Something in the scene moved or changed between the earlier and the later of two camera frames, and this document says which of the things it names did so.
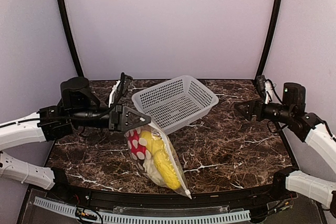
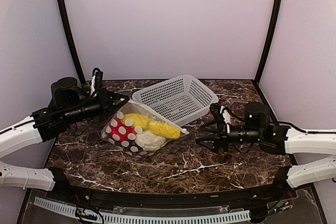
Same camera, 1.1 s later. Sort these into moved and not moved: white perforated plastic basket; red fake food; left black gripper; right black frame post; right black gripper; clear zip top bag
Moved: red fake food; right black gripper; clear zip top bag; left black gripper
Not moved: right black frame post; white perforated plastic basket
